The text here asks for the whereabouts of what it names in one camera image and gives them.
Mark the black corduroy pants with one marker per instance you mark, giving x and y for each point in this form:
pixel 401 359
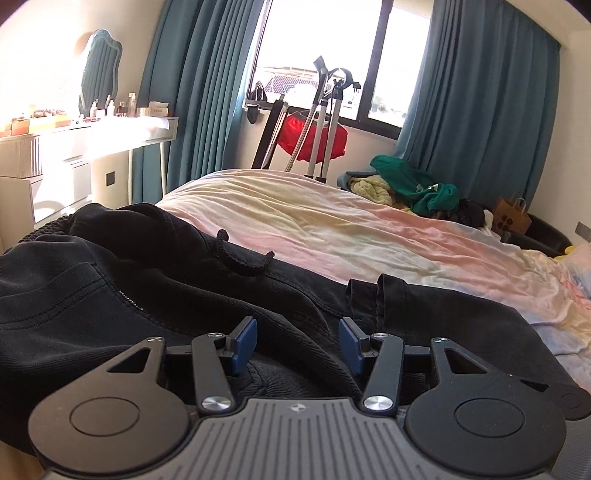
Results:
pixel 108 279

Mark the window with dark frame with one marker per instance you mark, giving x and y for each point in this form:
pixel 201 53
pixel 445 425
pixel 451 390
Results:
pixel 380 43

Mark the brown paper bag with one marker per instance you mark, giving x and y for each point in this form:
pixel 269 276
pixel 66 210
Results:
pixel 511 216

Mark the black armchair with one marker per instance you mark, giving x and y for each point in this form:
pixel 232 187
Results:
pixel 540 236

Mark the silver garment steamer stand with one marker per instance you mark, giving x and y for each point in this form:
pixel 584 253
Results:
pixel 325 110

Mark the wavy teal framed mirror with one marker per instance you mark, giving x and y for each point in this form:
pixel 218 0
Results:
pixel 99 81

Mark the pastel bed duvet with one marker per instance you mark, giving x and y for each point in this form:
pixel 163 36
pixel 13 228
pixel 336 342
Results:
pixel 343 236

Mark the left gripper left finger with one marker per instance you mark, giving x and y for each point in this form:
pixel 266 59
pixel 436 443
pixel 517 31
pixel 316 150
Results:
pixel 214 357

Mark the teal right curtain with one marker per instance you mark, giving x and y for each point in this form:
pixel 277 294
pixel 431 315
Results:
pixel 484 106

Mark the white vanity desk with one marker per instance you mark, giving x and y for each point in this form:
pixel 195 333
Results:
pixel 96 160

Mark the yellow pillow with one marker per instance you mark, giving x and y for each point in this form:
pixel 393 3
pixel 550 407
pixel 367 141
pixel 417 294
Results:
pixel 569 252

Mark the orange tray with cosmetics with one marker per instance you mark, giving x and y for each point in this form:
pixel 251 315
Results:
pixel 37 121

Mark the green sweatshirt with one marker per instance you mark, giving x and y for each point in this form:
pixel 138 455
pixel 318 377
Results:
pixel 417 188

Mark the black wooden rack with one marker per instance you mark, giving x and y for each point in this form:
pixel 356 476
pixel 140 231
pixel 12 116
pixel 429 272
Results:
pixel 271 132

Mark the white dresser with drawers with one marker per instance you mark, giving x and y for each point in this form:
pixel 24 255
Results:
pixel 41 176

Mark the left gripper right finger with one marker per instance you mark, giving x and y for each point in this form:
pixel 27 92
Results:
pixel 377 361

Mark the cream knitted garment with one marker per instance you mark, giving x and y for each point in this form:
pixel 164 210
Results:
pixel 374 188

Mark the pastel pillow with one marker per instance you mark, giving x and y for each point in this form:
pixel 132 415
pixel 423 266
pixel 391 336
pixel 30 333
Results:
pixel 579 268

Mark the teal left curtain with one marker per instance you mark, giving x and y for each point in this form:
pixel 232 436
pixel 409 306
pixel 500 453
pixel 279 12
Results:
pixel 196 65

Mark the teal curtain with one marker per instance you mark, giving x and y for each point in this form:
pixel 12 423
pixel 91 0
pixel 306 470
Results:
pixel 196 65
pixel 484 106

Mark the red hanging garment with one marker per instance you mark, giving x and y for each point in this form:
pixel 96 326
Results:
pixel 291 131

